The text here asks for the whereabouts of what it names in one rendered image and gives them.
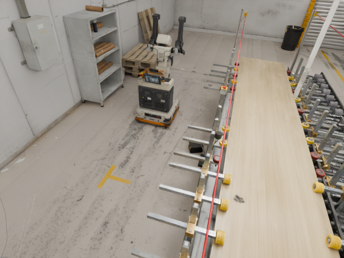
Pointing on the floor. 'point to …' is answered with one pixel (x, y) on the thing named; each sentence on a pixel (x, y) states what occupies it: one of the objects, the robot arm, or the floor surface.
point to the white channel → (317, 46)
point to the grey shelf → (112, 56)
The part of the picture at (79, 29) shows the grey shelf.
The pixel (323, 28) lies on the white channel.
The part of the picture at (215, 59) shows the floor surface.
